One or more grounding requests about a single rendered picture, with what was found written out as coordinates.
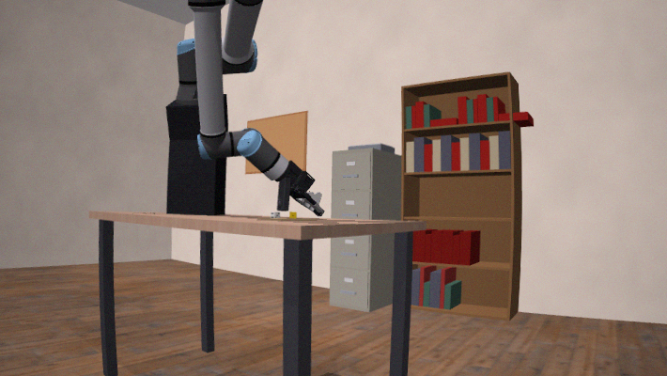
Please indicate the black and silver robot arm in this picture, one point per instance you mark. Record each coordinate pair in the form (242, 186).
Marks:
(203, 63)

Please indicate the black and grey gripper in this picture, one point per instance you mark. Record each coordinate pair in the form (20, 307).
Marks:
(300, 183)

